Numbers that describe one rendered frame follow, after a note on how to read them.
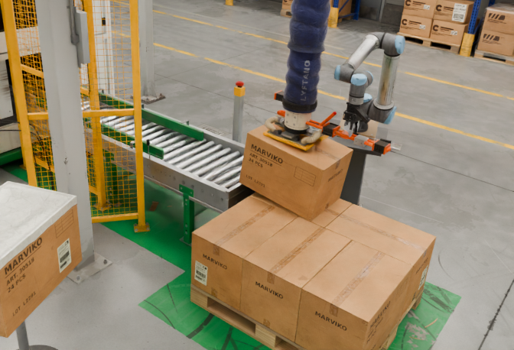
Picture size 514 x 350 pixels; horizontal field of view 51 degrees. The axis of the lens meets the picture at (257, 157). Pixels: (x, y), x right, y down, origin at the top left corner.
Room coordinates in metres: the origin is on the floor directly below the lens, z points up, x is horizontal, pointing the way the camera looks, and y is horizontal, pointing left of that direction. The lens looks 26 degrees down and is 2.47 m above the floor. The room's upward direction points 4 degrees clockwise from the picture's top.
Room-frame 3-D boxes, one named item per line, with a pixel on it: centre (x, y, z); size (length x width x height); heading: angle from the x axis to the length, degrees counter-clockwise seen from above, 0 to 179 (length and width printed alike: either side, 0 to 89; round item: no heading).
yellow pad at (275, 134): (3.25, -0.19, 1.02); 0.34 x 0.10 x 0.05; 55
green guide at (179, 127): (4.57, 1.10, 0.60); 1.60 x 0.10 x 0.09; 56
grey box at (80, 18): (3.15, 1.12, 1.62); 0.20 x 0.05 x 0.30; 56
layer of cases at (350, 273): (2.85, -0.41, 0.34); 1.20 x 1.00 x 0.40; 56
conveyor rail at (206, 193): (3.88, 1.14, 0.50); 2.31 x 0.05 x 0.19; 56
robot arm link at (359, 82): (3.11, -0.57, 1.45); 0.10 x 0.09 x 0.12; 154
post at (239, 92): (4.22, 0.18, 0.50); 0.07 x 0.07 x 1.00; 56
